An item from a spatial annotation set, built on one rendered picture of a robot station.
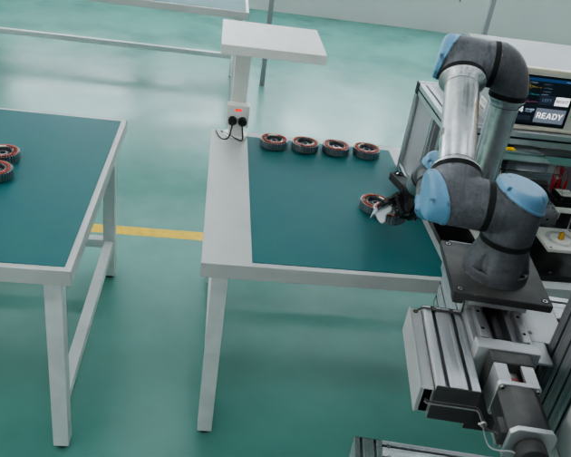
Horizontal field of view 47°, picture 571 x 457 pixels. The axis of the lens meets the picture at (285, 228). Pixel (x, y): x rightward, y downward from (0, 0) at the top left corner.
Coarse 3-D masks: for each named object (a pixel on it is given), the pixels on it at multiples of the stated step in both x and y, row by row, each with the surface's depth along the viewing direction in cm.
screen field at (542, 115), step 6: (540, 108) 217; (540, 114) 218; (546, 114) 218; (552, 114) 218; (558, 114) 218; (564, 114) 218; (534, 120) 219; (540, 120) 219; (546, 120) 219; (552, 120) 219; (558, 120) 219
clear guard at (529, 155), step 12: (516, 144) 221; (504, 156) 210; (516, 156) 212; (528, 156) 213; (540, 156) 215; (504, 168) 202; (516, 168) 203; (528, 168) 205; (540, 168) 206; (552, 168) 207; (552, 180) 203; (552, 192) 202
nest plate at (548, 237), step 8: (544, 232) 231; (552, 232) 232; (568, 232) 233; (544, 240) 226; (552, 240) 226; (560, 240) 227; (568, 240) 228; (552, 248) 221; (560, 248) 222; (568, 248) 223
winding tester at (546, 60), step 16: (528, 48) 233; (544, 48) 236; (560, 48) 240; (528, 64) 213; (544, 64) 216; (560, 64) 219; (560, 80) 212; (480, 96) 226; (480, 112) 225; (528, 128) 220; (544, 128) 221; (560, 128) 221
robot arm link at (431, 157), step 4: (432, 152) 187; (436, 152) 188; (428, 156) 187; (432, 156) 187; (436, 156) 187; (424, 160) 188; (428, 160) 186; (432, 160) 186; (436, 160) 186; (420, 164) 190; (424, 164) 187; (428, 164) 186; (416, 168) 193; (420, 168) 190; (424, 168) 188; (428, 168) 186; (412, 172) 196; (416, 172) 192; (420, 172) 189; (412, 176) 194; (416, 176) 192; (420, 176) 188; (412, 180) 194; (416, 180) 193; (416, 184) 193
